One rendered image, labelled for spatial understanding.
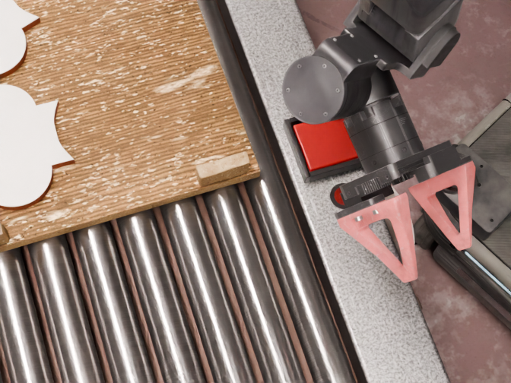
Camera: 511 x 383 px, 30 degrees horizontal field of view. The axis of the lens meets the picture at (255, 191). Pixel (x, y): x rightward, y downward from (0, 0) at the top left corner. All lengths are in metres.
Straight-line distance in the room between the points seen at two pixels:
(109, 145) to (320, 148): 0.24
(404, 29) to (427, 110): 1.38
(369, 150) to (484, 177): 1.00
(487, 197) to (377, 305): 0.82
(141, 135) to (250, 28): 0.20
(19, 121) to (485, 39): 1.47
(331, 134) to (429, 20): 0.32
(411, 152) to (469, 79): 1.43
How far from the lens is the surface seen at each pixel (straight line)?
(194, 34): 1.13
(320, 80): 0.79
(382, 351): 1.03
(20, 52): 1.12
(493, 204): 1.83
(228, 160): 1.03
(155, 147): 1.06
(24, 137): 1.07
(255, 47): 1.15
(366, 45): 0.82
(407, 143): 0.85
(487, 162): 1.91
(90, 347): 1.02
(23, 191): 1.05
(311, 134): 1.09
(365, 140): 0.85
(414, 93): 2.22
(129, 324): 1.02
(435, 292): 2.04
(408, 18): 0.79
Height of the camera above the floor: 1.90
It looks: 67 degrees down
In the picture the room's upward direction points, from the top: 8 degrees clockwise
